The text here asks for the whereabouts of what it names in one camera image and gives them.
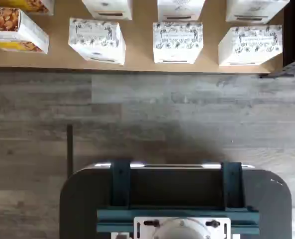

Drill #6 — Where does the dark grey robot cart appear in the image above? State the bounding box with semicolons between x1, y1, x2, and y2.
59;161;293;239

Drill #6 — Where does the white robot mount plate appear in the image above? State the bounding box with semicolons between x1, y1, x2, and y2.
133;216;231;239

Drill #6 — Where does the black metal bar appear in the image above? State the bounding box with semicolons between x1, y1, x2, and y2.
66;124;74;175

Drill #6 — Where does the teal metal frame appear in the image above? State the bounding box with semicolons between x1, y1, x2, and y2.
97;161;260;235

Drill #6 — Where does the brown shelf board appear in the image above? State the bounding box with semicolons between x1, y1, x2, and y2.
0;0;285;75

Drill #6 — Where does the white floral print box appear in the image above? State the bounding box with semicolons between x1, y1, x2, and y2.
157;0;206;22
68;17;126;66
152;21;204;64
217;24;283;67
81;0;133;21
225;0;290;25

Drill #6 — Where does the yellow white granola box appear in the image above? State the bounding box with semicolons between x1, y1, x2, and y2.
0;0;55;16
0;7;50;54

